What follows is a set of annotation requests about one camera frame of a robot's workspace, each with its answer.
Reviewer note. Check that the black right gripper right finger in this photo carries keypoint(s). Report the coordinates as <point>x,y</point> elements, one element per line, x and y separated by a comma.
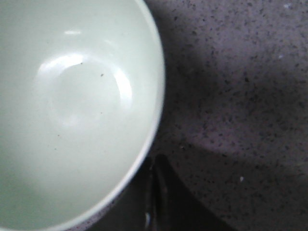
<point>176,207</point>

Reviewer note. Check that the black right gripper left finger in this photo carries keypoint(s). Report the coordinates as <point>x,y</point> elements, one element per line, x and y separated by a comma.
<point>134,209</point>

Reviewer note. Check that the green bowl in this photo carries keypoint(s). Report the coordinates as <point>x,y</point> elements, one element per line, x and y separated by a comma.
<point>81,92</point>

